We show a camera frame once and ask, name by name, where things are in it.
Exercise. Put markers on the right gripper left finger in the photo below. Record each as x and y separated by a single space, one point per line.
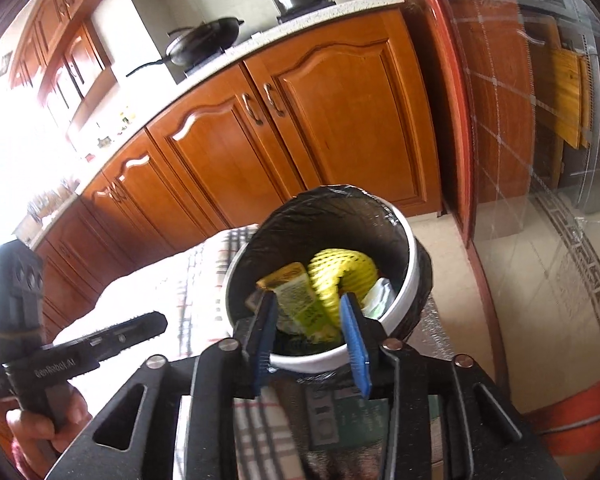
134 434

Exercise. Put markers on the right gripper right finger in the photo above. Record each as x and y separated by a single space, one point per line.
483 436

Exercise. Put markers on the green drink carton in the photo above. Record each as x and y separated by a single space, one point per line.
300 311

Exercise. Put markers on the yellow foam fruit net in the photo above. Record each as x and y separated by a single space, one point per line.
336 271

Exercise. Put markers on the white trash bin black liner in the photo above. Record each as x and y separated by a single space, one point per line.
346 239

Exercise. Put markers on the person's left hand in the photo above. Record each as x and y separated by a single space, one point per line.
29 430

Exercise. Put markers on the plaid tablecloth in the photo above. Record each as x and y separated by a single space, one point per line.
187 289

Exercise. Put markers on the lower wooden cabinets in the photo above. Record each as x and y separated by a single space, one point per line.
342 102

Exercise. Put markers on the wooden cabinets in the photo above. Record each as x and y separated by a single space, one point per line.
61 61
342 102

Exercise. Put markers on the upper wooden cabinets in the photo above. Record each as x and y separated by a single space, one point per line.
61 61

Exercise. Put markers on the black wok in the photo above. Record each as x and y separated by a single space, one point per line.
190 46

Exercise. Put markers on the glass sliding door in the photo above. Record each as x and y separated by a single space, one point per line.
533 71

